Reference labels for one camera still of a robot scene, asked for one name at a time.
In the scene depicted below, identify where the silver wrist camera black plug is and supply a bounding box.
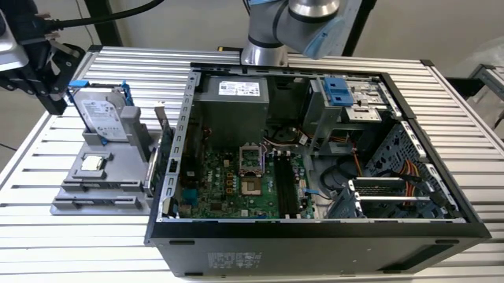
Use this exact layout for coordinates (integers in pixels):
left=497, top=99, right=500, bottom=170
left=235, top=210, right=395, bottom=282
left=0, top=8, right=32, bottom=72

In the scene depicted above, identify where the metal socket cover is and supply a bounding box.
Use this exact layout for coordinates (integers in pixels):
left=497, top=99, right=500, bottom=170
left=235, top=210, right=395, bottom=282
left=238, top=143, right=263, bottom=175

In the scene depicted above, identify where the silver CPU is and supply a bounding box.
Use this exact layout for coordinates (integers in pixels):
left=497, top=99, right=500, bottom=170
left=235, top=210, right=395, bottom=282
left=80, top=156, right=106, bottom=172

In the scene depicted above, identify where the green motherboard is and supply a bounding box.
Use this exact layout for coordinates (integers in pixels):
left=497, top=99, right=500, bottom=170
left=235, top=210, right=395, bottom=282
left=177, top=146, right=318, bottom=219

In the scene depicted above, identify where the grey power supply unit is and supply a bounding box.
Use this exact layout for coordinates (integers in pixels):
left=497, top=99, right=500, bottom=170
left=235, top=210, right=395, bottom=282
left=194, top=75, right=272, bottom=148

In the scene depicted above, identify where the black frame post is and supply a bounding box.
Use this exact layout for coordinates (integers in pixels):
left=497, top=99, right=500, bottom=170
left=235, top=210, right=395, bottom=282
left=84, top=0, right=123, bottom=48
left=341, top=0, right=377, bottom=57

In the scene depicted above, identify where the RAM stick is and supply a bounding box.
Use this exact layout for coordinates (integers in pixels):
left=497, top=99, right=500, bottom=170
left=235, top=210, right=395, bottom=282
left=63, top=182, right=143, bottom=191
left=55, top=196, right=138, bottom=207

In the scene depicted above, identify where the grey parts rack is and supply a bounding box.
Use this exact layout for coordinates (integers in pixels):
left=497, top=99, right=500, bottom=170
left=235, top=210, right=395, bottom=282
left=50, top=106, right=165, bottom=218

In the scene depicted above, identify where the black PC case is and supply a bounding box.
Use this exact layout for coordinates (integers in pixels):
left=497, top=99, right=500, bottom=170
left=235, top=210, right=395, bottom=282
left=143, top=60, right=493, bottom=278

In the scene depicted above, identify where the metal disk bay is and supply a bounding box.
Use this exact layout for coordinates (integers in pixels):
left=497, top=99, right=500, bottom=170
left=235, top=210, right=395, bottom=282
left=326, top=175, right=435, bottom=221

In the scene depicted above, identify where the hard disk in blue carrier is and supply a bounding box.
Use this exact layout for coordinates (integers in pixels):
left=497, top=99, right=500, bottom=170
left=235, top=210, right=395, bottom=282
left=63, top=78, right=135, bottom=145

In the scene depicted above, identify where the thin orange wire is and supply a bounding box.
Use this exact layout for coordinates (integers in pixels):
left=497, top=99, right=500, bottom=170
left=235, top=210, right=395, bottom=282
left=352, top=149, right=364, bottom=178

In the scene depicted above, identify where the black round fan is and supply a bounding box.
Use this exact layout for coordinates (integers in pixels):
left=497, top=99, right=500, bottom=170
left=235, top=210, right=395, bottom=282
left=266, top=122, right=312, bottom=147

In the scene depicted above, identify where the CPU socket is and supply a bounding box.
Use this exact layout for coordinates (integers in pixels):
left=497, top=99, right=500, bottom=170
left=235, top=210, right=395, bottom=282
left=241, top=176, right=263, bottom=197

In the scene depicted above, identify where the grey metal drive cage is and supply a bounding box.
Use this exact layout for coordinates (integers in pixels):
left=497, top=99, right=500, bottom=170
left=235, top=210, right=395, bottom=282
left=302, top=75, right=403, bottom=154

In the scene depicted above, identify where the grey metal frame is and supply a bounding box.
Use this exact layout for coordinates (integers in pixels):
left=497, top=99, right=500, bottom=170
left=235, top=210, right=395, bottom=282
left=467, top=63, right=504, bottom=103

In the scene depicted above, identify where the orange yellow wire bundle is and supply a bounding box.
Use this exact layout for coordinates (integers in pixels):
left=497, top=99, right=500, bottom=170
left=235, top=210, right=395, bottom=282
left=397, top=160, right=421, bottom=198

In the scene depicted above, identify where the blue plastic drive latch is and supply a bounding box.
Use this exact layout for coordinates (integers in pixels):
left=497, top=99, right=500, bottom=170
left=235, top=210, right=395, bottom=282
left=321, top=75, right=352, bottom=107

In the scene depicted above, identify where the graphics card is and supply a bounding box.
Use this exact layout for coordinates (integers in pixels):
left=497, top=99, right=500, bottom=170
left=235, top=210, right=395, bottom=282
left=143, top=101, right=177, bottom=199

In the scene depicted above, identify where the thick black cable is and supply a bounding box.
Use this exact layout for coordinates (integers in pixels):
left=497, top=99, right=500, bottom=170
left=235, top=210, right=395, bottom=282
left=18, top=0, right=165, bottom=45

